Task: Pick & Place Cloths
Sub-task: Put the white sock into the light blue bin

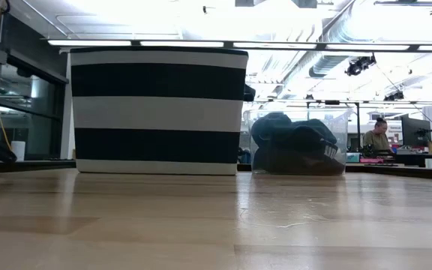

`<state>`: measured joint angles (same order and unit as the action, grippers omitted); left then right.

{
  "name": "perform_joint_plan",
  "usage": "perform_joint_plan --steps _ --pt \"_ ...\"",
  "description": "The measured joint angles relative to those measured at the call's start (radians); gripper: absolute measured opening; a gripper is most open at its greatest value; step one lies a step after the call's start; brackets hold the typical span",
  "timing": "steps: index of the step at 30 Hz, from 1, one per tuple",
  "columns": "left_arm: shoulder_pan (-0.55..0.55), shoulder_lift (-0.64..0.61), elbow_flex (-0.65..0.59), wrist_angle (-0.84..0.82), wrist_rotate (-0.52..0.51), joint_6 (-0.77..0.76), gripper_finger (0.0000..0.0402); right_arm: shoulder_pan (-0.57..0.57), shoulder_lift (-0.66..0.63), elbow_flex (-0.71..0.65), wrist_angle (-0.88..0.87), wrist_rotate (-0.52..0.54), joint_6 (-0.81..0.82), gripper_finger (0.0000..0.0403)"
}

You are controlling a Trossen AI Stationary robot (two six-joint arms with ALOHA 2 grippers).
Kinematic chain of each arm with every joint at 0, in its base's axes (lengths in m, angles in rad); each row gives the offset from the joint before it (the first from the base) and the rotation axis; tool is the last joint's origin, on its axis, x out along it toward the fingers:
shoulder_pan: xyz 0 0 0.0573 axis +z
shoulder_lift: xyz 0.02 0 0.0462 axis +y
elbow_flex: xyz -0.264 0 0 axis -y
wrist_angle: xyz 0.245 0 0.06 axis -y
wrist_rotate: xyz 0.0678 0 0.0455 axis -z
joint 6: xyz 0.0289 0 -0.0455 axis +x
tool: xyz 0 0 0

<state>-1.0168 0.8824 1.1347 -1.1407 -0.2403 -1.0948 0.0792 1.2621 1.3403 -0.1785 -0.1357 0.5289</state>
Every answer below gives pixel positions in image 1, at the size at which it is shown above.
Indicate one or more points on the dark navy cloth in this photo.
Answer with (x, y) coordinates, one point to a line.
(272, 129)

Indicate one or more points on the black Puma underwear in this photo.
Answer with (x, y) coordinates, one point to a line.
(298, 161)

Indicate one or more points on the navy white striped fabric basket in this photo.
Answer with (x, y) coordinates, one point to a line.
(156, 112)

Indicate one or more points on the clear plastic box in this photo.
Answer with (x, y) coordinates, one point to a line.
(341, 123)

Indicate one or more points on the rig beam with light strips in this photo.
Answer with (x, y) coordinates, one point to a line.
(321, 46)

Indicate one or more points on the pink box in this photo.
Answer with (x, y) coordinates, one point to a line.
(371, 160)

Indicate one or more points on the black overhead device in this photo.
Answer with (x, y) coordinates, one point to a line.
(394, 96)
(358, 65)

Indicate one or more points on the person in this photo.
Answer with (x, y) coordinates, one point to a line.
(377, 140)

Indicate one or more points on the black computer monitor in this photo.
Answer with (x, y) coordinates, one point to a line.
(413, 131)

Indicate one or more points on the white cup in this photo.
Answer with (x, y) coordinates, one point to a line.
(18, 152)

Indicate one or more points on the black background rig frame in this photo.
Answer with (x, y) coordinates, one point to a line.
(358, 123)

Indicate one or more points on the black metal table frame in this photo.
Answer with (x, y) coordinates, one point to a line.
(32, 165)

